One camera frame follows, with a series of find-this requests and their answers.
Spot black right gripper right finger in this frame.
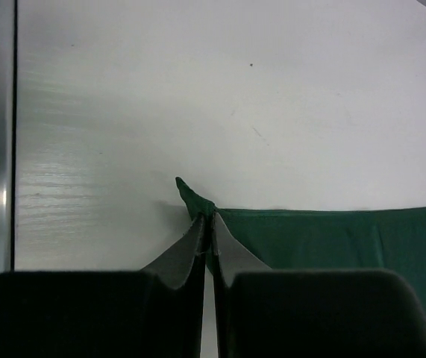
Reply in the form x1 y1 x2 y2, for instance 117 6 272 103
211 214 426 357

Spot dark green cloth napkin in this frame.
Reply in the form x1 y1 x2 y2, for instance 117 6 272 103
175 178 426 311

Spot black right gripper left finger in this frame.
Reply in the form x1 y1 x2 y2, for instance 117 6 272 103
0 216 206 357

